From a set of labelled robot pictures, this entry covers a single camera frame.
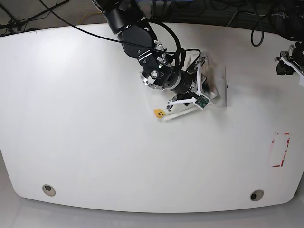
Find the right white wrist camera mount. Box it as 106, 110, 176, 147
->
166, 56, 211, 112

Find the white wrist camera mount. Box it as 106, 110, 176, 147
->
166, 56, 211, 112
275, 51, 304, 87

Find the yellow cable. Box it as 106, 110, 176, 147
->
76, 6, 105, 26

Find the left table grommet hole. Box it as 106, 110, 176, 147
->
42, 185, 56, 197

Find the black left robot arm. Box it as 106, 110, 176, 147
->
267, 0, 304, 76

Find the white printed T-shirt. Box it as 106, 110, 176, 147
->
144, 51, 227, 122

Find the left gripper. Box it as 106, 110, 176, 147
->
276, 42, 304, 75

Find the red tape rectangle marker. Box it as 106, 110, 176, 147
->
269, 132, 291, 168

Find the right table grommet hole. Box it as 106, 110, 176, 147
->
250, 189, 264, 202

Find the table grommet hole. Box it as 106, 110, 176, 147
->
250, 189, 264, 202
42, 185, 56, 197

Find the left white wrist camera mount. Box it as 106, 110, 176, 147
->
275, 51, 304, 87

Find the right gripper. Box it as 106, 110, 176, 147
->
171, 70, 204, 100

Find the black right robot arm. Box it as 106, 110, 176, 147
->
93, 0, 199, 100

